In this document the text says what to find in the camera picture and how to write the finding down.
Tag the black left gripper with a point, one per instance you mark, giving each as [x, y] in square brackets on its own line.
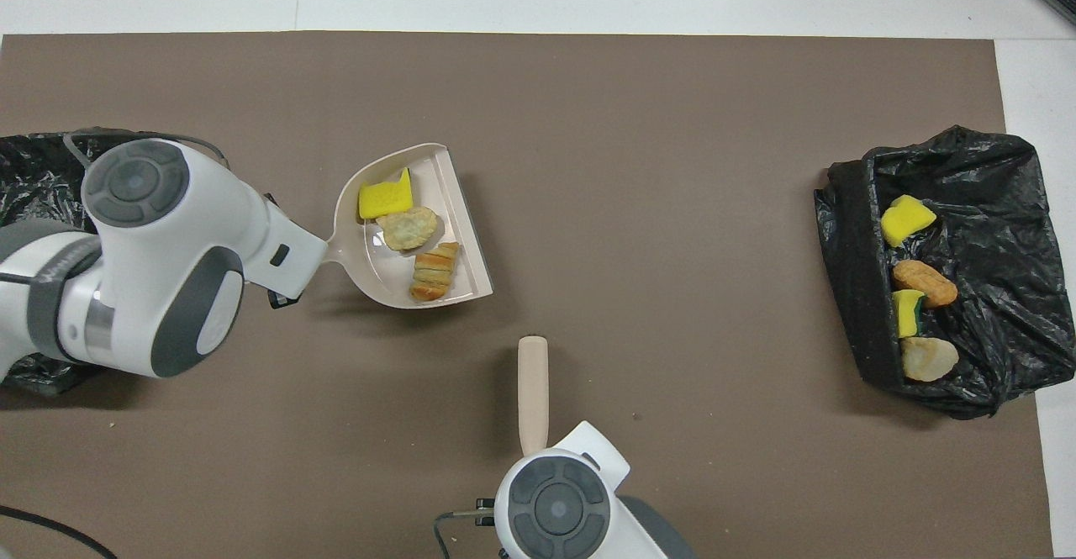
[279, 298]

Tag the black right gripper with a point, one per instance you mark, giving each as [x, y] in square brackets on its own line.
[486, 513]

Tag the beige plastic dustpan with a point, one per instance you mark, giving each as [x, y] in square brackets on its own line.
[382, 266]

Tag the beige brush black bristles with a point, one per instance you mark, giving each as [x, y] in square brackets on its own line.
[533, 391]

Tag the yellow notched sponge block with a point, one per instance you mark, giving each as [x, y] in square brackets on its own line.
[385, 200]

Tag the beige round dumpling toy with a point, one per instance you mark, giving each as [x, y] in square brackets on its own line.
[408, 229]

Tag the beige ridged pastry toy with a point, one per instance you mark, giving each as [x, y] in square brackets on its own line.
[435, 273]

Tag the small curved yellow sponge piece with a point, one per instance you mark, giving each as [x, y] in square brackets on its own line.
[908, 315]

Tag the pale beige lumpy toy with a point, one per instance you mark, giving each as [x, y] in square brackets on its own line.
[929, 359]

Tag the brown oval bread toy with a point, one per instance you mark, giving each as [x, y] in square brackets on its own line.
[925, 283]

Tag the large yellow sponge chunk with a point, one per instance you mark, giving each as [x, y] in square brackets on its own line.
[906, 218]

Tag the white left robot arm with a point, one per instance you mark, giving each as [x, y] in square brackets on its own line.
[168, 256]

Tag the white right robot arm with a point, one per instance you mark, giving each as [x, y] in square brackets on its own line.
[559, 508]

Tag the brown table mat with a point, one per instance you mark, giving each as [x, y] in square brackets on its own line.
[672, 122]

